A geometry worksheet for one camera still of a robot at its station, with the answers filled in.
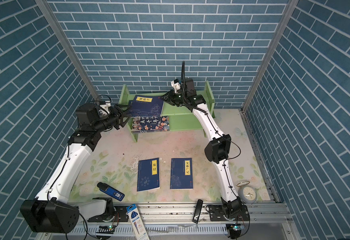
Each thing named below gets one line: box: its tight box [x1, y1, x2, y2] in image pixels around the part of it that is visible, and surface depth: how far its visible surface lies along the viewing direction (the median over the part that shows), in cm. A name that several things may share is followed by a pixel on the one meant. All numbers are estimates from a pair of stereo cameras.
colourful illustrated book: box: [131, 115, 170, 132], surface depth 93 cm
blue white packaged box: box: [126, 203, 150, 240], surface depth 71 cm
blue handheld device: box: [97, 182, 125, 202], surface depth 80 cm
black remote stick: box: [192, 199, 203, 224], surface depth 74 cm
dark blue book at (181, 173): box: [170, 157, 193, 190], surface depth 88 cm
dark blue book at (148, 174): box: [137, 157, 160, 192], surface depth 88 cm
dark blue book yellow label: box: [128, 95, 165, 117], surface depth 85 cm
